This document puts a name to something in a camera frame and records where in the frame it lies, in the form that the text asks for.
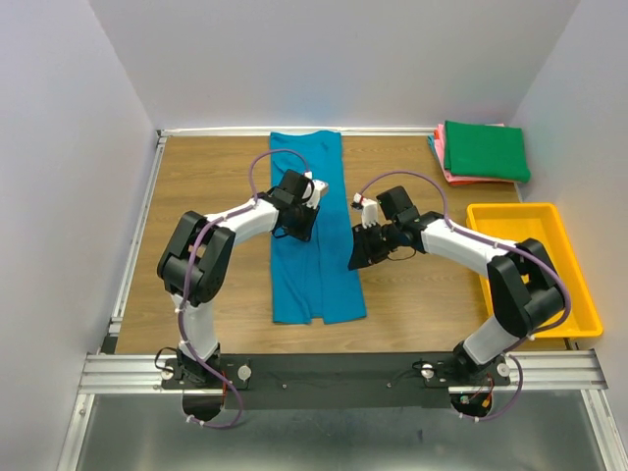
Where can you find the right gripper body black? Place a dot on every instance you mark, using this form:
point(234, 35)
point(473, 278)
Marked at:
point(375, 241)

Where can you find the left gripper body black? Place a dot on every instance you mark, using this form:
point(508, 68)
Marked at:
point(301, 221)

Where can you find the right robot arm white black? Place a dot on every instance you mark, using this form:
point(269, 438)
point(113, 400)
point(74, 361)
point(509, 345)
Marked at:
point(526, 291)

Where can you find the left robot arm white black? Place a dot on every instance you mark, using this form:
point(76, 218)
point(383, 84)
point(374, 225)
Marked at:
point(195, 262)

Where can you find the light blue folded t shirt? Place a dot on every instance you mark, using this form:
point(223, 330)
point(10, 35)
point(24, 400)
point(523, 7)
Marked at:
point(436, 151)

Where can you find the pink folded t shirt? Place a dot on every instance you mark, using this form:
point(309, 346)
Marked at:
point(444, 157)

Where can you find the green folded t shirt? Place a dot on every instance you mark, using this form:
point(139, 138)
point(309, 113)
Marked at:
point(486, 151)

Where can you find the yellow plastic tray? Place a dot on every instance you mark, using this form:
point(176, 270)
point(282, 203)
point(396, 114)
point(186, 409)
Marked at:
point(541, 221)

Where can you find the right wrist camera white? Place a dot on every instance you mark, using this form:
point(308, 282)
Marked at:
point(369, 214)

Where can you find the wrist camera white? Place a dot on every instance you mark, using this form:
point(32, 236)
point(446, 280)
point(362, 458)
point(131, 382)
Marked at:
point(369, 214)
point(314, 192)

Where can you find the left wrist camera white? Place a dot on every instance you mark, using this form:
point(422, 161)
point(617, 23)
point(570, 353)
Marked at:
point(314, 192)

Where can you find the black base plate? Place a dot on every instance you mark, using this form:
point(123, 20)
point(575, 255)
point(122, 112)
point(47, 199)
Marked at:
point(246, 382)

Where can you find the aluminium frame rail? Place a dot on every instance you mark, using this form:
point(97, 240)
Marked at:
point(124, 420)

